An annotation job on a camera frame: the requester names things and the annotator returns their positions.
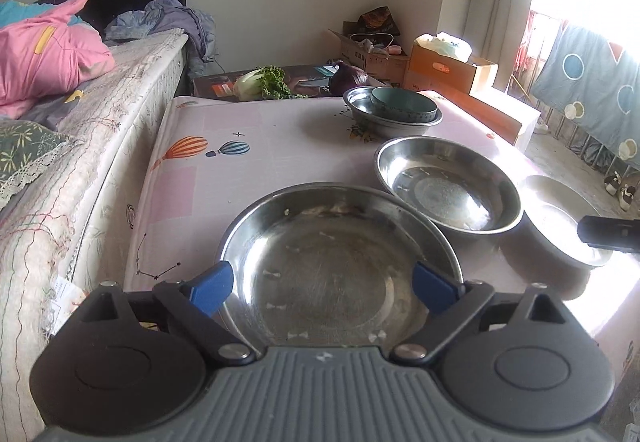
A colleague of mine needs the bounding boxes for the small stainless steel bowl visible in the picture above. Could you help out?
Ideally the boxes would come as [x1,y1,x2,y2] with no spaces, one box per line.
[343,86,442,139]

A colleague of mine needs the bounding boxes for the Philips printed flat box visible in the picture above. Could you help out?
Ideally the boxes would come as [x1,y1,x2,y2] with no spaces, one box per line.
[192,64,384,102]

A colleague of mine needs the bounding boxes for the white ceramic calligraphy plate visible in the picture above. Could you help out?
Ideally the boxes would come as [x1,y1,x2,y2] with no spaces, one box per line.
[521,175,612,271]

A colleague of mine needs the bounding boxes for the blue patterned hanging blanket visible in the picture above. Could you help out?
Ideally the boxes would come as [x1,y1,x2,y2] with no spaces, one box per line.
[532,26,639,169]

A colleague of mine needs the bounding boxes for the brown box with clutter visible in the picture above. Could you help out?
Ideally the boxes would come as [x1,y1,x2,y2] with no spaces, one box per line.
[330,21,409,85]

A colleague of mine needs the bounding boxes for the large orange cardboard box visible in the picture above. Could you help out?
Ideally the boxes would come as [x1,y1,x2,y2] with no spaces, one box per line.
[404,72,540,153]

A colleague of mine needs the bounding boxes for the green floral pillow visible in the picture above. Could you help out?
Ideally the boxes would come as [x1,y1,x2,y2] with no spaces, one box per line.
[0,119,78,209]

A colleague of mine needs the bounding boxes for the white quilted mattress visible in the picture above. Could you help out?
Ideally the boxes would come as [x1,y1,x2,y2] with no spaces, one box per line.
[1,30,188,441]

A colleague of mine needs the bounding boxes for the pair of sneakers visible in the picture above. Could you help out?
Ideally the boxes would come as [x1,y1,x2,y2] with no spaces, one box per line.
[604,171,636,211]

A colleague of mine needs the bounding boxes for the green lettuce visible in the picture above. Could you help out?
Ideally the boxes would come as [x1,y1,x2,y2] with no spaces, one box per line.
[233,66,306,102]

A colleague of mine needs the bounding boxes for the pink quilt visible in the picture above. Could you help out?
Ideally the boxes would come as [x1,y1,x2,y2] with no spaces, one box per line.
[1,0,115,119]

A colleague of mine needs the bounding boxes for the teal ceramic bowl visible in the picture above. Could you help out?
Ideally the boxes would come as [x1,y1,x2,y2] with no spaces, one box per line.
[370,87,437,123]

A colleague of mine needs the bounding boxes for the white plastic bag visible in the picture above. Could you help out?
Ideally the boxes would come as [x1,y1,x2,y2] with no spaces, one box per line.
[414,32,472,62]

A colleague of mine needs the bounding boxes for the purple crumpled clothes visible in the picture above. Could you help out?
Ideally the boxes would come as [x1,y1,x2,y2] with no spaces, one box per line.
[104,0,222,79]

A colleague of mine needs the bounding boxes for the large stainless steel plate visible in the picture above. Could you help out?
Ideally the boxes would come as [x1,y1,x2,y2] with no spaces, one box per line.
[218,183,463,354]

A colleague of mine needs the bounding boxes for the pink patterned tablecloth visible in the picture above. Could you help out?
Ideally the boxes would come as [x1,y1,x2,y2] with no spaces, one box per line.
[121,89,640,442]

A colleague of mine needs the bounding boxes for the open orange cardboard box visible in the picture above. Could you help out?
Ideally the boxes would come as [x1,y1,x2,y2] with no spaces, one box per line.
[404,44,498,94]

